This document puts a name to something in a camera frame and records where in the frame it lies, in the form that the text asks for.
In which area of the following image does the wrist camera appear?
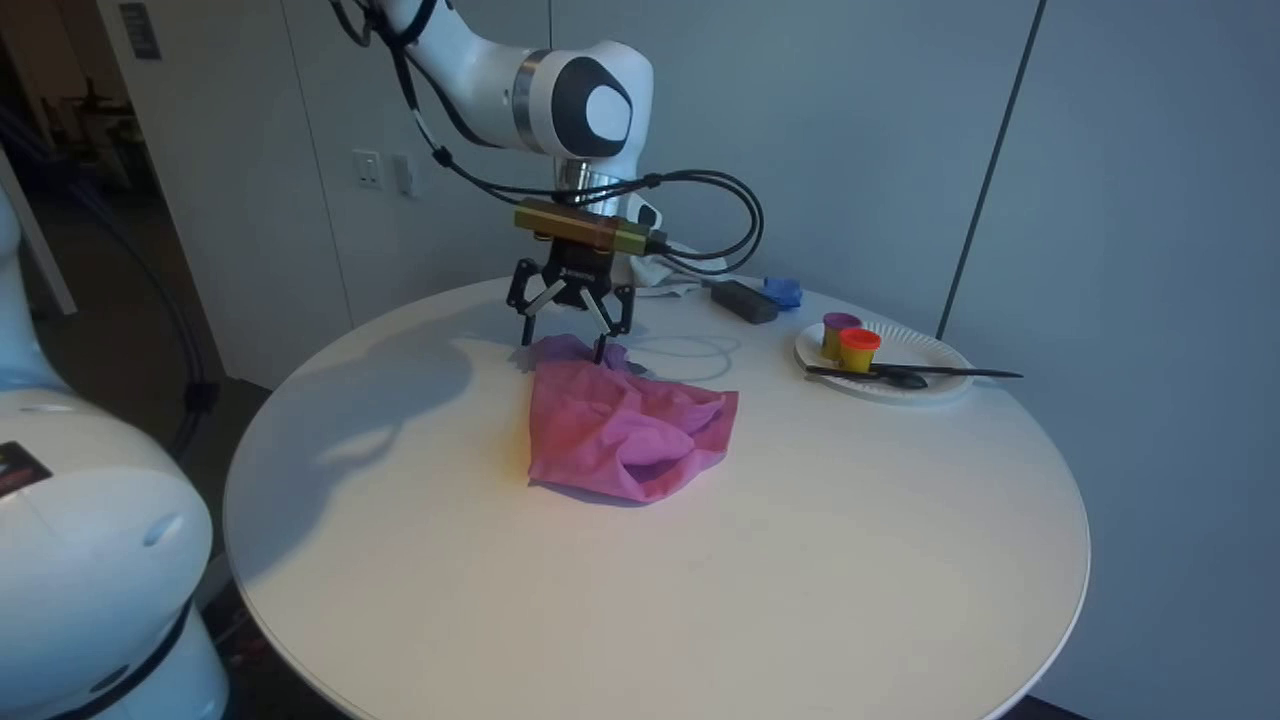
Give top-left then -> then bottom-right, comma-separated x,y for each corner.
514,197 -> 652,257

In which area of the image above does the black spoon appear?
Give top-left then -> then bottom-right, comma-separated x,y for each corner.
805,363 -> 930,391

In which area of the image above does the black rectangular box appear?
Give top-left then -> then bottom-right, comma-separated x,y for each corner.
709,279 -> 780,326

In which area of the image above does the dark wall sign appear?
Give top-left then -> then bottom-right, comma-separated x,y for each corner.
117,1 -> 162,62

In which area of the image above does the thin black stick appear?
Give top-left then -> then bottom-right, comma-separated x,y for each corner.
870,361 -> 1025,380

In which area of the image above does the white paper plate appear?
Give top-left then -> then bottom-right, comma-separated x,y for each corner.
794,319 -> 975,405

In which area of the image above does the yellow tub with red lid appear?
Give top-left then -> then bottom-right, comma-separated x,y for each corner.
837,327 -> 883,375

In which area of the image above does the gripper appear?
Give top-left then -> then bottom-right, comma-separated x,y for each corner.
506,238 -> 636,365

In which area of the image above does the black cable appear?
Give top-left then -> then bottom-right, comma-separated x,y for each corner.
60,175 -> 223,463

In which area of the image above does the yellow tub with purple lid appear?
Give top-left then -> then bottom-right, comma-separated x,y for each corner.
821,311 -> 864,364

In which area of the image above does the pink towel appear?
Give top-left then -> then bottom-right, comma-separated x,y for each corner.
526,334 -> 741,505

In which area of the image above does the white cloth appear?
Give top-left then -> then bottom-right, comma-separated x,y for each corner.
630,254 -> 707,299

